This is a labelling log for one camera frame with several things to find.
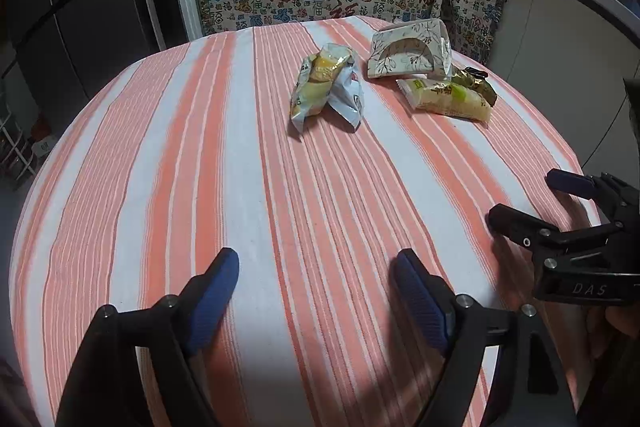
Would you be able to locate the kitchen counter cabinet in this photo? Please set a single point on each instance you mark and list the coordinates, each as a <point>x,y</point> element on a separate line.
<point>560,47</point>

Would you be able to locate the white blue snack wrapper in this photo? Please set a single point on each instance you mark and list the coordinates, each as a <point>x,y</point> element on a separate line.
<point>350,99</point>

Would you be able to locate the yellow snack wrapper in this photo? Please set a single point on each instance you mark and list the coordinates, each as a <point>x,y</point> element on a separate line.
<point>315,82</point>

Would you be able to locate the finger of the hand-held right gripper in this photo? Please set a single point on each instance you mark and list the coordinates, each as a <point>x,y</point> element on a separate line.
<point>520,227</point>
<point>567,182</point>

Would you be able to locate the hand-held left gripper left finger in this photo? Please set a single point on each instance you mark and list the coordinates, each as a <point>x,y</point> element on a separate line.
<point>210,307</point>

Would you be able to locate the green white cardboard box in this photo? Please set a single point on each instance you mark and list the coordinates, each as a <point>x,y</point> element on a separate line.
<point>42,148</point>

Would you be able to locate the white floral tissue box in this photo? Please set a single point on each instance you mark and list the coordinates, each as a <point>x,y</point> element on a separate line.
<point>415,32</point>

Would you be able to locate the narrow printed blanket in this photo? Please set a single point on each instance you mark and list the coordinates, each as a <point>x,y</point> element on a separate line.
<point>472,2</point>

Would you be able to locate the orange white striped tablecloth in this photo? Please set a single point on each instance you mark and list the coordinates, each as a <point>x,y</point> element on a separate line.
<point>280,207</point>

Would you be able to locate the gold dark wrapper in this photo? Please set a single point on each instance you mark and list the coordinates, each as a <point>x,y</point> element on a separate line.
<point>472,79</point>

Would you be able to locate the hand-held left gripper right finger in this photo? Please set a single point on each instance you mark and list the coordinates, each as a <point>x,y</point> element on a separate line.
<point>420,307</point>

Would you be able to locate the yellow green snack packet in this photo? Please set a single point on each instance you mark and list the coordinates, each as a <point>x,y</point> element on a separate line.
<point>440,99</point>

